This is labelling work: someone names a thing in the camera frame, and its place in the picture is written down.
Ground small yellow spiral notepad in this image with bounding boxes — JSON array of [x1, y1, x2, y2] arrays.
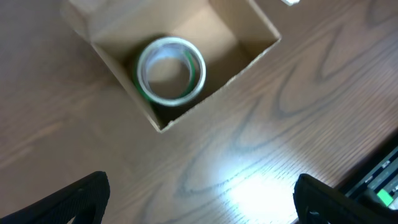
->
[[281, 0, 300, 6]]

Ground white masking tape roll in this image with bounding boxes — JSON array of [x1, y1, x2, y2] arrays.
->
[[136, 36, 206, 107]]

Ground open cardboard box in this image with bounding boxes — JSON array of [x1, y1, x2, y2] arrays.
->
[[61, 0, 281, 132]]

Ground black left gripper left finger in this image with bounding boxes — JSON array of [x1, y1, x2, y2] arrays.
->
[[1, 171, 110, 224]]

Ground green tape roll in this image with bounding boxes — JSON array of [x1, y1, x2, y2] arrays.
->
[[132, 50, 195, 101]]

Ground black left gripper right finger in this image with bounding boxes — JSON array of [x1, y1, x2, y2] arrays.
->
[[293, 174, 397, 224]]

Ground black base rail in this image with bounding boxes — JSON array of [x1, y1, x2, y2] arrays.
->
[[339, 134, 397, 210]]

